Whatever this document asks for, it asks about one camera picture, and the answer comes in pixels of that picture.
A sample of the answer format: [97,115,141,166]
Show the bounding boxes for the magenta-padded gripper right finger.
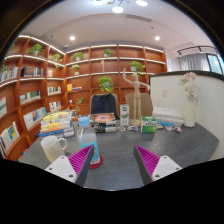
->
[133,144,183,186]

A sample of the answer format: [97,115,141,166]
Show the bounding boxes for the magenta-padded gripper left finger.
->
[44,144,95,187]

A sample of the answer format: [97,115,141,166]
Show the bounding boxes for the clear water bottle blue cap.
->
[76,116,101,166]

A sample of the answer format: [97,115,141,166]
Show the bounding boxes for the flat round red coaster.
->
[89,153,104,170]

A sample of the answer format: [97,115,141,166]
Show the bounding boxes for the white ceramic mug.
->
[40,135,68,164]

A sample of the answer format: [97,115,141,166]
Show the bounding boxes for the green and white box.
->
[140,115,158,134]

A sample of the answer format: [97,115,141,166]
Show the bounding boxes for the stack of colourful books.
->
[39,111,76,138]

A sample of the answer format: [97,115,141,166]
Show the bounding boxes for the stack of dark books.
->
[89,112,118,134]

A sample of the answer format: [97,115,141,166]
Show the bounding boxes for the stack of white packs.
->
[152,106,185,128]

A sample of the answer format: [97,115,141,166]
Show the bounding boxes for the green and white carton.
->
[119,103,130,127]

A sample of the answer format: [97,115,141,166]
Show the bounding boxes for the tan chair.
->
[125,92,154,118]

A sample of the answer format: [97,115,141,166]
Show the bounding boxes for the chair with dark jacket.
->
[89,93,120,116]

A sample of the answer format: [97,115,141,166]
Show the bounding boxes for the white vase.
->
[183,96,198,128]

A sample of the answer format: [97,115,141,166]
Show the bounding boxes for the wooden artist mannequin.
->
[122,68,151,127]

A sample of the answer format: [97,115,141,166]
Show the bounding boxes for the pink and white flowers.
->
[178,71,200,100]

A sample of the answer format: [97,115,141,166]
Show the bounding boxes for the orange wooden shelf unit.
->
[0,34,168,161]

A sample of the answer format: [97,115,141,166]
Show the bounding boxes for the grey curtain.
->
[179,53,211,72]

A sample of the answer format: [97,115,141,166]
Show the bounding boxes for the window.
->
[207,53,224,76]

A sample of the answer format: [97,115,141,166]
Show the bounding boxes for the ceiling air vent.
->
[124,13,153,23]

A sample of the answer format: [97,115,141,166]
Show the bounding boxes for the ceiling lamp with round bulbs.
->
[89,0,149,14]

